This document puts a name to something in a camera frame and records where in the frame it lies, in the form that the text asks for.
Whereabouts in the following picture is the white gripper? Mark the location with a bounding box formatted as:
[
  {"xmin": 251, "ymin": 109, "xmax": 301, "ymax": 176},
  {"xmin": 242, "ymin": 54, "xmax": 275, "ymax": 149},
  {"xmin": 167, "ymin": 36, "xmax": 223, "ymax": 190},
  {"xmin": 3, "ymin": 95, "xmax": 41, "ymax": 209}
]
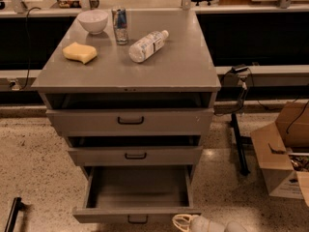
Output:
[{"xmin": 173, "ymin": 214, "xmax": 225, "ymax": 232}]

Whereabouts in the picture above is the grey bottom drawer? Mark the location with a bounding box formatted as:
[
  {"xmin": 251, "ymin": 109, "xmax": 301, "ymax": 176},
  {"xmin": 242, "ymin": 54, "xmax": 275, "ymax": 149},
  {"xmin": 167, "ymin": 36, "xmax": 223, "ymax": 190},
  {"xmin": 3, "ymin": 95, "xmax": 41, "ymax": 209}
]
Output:
[{"xmin": 72, "ymin": 165, "xmax": 201, "ymax": 224}]

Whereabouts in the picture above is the grey drawer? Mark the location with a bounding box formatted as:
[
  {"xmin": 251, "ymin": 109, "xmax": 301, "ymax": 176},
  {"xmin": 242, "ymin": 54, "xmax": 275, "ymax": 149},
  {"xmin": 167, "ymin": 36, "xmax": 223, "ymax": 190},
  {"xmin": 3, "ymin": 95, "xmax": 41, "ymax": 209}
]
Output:
[
  {"xmin": 68, "ymin": 146, "xmax": 202, "ymax": 166},
  {"xmin": 72, "ymin": 165, "xmax": 201, "ymax": 224},
  {"xmin": 46, "ymin": 108, "xmax": 213, "ymax": 136}
]

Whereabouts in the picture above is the grey middle drawer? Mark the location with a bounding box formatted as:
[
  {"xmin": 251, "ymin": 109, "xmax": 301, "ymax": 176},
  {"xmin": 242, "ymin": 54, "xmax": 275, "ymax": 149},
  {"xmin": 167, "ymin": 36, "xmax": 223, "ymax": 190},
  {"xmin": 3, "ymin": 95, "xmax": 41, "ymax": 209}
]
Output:
[{"xmin": 68, "ymin": 146, "xmax": 202, "ymax": 166}]

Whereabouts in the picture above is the grey top drawer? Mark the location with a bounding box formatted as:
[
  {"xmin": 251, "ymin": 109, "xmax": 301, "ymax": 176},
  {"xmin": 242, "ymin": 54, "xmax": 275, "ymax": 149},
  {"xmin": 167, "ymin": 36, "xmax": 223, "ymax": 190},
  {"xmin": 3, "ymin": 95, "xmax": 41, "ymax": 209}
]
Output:
[{"xmin": 46, "ymin": 108, "xmax": 213, "ymax": 136}]

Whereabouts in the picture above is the grey drawer cabinet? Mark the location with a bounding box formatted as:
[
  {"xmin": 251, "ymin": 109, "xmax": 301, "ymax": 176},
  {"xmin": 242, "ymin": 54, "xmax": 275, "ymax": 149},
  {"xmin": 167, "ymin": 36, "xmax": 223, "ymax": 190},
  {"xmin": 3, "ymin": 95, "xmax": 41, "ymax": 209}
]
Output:
[{"xmin": 31, "ymin": 9, "xmax": 222, "ymax": 179}]

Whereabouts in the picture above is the black stand leg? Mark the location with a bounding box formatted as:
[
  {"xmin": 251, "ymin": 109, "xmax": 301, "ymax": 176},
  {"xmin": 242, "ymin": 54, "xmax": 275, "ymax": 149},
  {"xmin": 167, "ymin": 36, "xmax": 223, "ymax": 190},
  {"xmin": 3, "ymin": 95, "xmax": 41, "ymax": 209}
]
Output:
[{"xmin": 231, "ymin": 113, "xmax": 250, "ymax": 176}]

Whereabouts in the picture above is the cardboard box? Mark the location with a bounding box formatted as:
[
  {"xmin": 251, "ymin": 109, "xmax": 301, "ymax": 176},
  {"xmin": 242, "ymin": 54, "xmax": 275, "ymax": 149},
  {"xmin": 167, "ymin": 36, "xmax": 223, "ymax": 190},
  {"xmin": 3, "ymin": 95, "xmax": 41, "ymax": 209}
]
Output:
[{"xmin": 250, "ymin": 101, "xmax": 309, "ymax": 206}]

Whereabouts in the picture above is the black power adapter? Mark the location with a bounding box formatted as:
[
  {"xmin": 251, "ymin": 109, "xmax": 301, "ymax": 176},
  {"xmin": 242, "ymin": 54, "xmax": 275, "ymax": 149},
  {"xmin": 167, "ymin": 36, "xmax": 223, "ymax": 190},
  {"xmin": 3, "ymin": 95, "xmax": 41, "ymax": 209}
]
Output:
[{"xmin": 232, "ymin": 64, "xmax": 248, "ymax": 73}]

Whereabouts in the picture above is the black bar on floor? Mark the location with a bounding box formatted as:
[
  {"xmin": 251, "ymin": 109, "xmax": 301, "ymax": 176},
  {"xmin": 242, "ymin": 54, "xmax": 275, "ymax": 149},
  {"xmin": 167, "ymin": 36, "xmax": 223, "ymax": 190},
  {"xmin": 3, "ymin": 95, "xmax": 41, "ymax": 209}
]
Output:
[{"xmin": 4, "ymin": 197, "xmax": 24, "ymax": 232}]

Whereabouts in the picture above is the clear plastic water bottle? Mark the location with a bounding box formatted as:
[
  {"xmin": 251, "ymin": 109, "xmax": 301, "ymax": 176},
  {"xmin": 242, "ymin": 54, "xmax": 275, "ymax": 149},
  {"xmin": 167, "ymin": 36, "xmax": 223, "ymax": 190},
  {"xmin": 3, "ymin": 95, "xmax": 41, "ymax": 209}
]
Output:
[{"xmin": 128, "ymin": 30, "xmax": 169, "ymax": 63}]

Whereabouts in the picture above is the yellow sponge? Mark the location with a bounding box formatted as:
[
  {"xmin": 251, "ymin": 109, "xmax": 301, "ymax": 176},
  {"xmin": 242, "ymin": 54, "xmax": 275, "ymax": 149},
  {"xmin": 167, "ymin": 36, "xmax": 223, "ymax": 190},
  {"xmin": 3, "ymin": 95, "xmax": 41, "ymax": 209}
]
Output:
[{"xmin": 63, "ymin": 43, "xmax": 98, "ymax": 64}]

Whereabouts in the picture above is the blue silver drink can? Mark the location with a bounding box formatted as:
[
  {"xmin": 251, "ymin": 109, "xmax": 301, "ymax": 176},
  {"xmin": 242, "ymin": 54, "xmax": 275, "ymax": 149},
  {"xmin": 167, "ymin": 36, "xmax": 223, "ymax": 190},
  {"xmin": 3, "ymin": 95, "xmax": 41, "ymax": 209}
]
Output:
[{"xmin": 112, "ymin": 7, "xmax": 128, "ymax": 45}]

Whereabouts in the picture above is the white bowl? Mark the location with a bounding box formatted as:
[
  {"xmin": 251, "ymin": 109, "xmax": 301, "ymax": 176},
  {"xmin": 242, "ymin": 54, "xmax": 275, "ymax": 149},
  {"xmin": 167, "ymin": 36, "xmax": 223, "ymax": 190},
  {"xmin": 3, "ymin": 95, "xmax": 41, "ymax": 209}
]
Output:
[{"xmin": 77, "ymin": 10, "xmax": 108, "ymax": 35}]

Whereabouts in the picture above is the black cable left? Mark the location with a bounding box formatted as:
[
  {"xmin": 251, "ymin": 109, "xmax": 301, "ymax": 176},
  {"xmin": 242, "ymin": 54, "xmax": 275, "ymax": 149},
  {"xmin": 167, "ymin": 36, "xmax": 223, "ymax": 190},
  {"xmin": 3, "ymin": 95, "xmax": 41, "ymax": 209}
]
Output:
[{"xmin": 18, "ymin": 6, "xmax": 42, "ymax": 91}]

